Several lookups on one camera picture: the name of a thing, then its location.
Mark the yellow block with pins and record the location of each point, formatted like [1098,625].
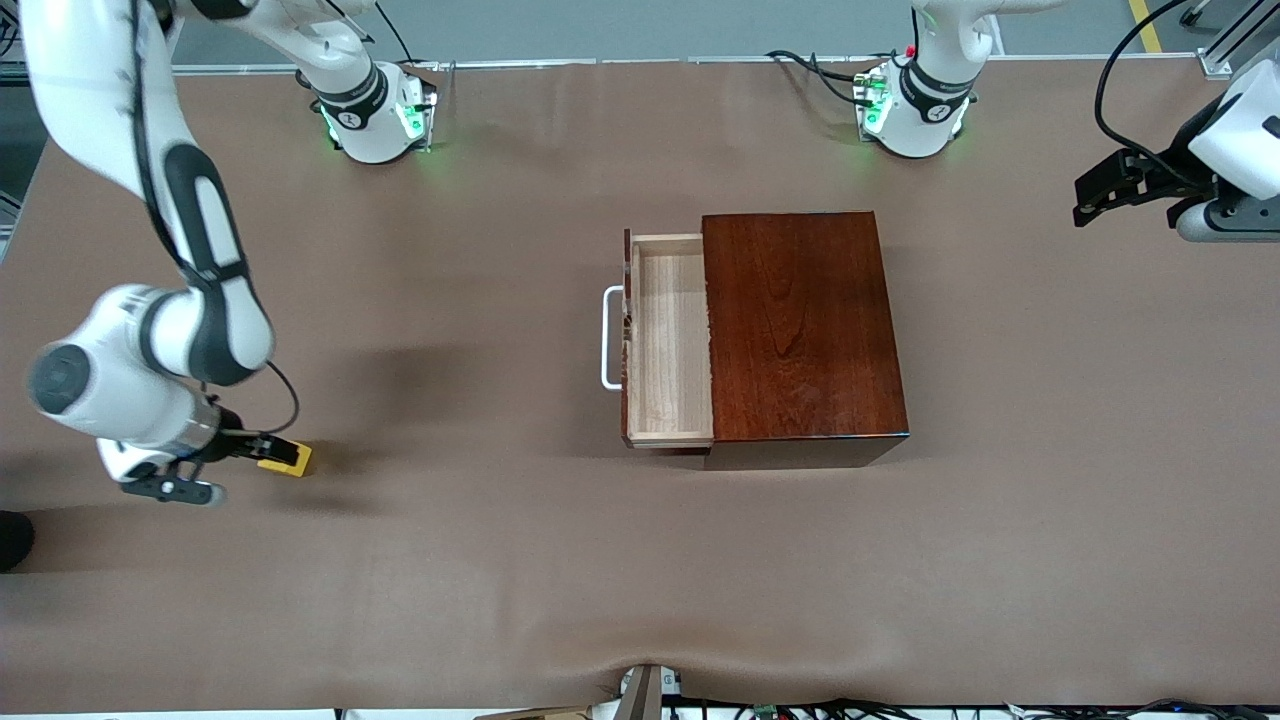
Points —
[292,470]

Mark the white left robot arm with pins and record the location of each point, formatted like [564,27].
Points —
[930,110]

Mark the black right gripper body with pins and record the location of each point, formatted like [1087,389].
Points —
[234,445]

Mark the aluminium frame post with bracket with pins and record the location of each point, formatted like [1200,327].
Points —
[1215,62]

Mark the black rounded object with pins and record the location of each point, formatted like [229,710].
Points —
[12,540]

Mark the brown table cover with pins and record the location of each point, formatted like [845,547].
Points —
[900,560]

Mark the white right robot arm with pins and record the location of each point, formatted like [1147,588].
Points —
[210,260]

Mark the dark brown wooden cabinet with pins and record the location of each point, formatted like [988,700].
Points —
[800,330]

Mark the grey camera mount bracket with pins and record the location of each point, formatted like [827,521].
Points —
[640,695]

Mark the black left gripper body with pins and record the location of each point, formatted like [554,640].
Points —
[1168,167]

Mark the brown cardboard piece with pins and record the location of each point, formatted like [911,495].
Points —
[540,714]

